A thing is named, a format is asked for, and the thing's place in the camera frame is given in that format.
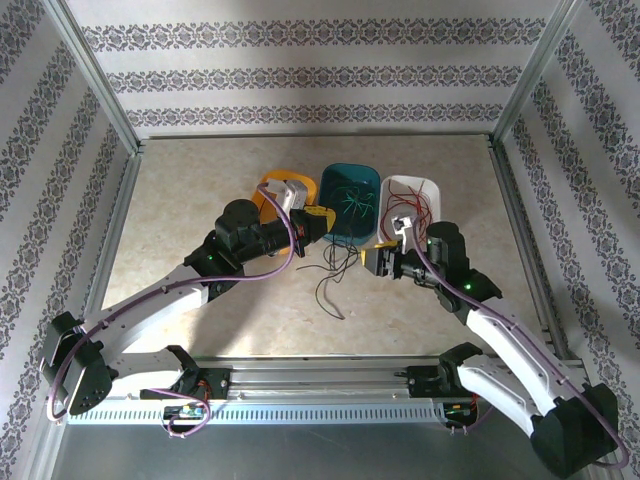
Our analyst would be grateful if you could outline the aluminium side rail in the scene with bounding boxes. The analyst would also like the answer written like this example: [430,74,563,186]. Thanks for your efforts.
[69,144,147,365]
[485,135,585,362]

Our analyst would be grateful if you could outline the slotted grey cable duct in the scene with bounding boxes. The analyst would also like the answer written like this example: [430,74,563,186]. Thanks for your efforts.
[67,403,447,426]

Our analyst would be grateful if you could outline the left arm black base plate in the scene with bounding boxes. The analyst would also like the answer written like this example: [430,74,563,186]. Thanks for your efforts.
[139,367,234,401]

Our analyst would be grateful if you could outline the grey metal shelf panel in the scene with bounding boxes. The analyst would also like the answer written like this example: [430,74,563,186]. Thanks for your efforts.
[29,399,614,480]

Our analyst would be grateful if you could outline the aluminium back rail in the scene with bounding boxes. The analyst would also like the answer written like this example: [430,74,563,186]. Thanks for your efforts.
[139,130,496,142]

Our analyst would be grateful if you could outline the orange plastic bin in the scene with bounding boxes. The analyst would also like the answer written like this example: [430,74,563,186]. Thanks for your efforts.
[249,168,319,227]

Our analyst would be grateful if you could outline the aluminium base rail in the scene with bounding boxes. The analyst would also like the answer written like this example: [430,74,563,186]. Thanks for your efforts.
[47,355,594,407]

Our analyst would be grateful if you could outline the aluminium frame post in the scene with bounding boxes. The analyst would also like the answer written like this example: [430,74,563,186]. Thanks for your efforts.
[42,0,146,157]
[492,0,589,147]

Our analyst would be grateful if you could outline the black wire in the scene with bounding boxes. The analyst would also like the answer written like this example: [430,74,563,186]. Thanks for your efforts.
[296,242,364,275]
[313,239,367,321]

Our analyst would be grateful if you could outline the teal plastic bin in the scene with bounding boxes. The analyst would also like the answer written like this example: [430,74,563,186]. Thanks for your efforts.
[318,162,382,245]

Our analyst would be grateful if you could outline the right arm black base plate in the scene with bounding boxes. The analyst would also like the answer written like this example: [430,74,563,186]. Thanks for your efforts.
[407,366,482,400]

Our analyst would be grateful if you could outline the white plastic bin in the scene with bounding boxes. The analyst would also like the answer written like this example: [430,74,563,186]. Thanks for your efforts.
[377,173,442,247]

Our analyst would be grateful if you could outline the green wire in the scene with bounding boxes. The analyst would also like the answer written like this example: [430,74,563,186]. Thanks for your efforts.
[349,184,380,216]
[331,185,366,218]

